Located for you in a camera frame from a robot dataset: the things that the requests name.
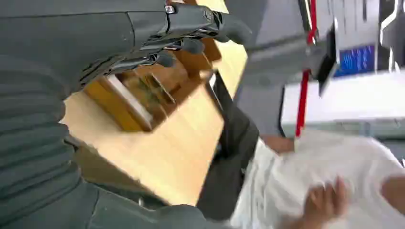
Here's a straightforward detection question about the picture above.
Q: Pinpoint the wooden card box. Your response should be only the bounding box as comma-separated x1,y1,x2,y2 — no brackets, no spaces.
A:
83,37,223,134

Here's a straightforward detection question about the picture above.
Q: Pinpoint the green gold printed card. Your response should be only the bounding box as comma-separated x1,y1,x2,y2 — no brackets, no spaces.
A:
135,73,177,112

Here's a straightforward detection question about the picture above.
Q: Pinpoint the blue lit monitor screen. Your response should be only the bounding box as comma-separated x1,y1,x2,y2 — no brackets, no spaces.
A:
333,44,377,78

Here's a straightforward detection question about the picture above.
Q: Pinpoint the person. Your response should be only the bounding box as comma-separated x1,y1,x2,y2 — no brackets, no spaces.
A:
196,94,405,229

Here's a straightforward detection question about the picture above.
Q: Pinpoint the white counter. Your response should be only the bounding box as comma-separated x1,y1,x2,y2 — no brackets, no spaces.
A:
280,70,405,128

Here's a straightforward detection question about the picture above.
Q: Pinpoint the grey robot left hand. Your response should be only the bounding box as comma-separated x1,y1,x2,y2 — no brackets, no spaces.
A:
0,0,254,229

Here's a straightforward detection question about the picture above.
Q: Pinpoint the white card stack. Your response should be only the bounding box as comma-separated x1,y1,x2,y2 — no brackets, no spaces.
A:
108,74,155,131

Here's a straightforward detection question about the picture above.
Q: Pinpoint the red floor stripe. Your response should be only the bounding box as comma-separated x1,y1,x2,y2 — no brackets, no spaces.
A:
295,0,319,138

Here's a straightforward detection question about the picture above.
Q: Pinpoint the pale wooden desk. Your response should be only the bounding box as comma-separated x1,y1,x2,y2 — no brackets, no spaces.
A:
60,0,249,207

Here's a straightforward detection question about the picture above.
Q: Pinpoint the person's hand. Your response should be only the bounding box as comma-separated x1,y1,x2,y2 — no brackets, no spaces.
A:
299,177,349,229

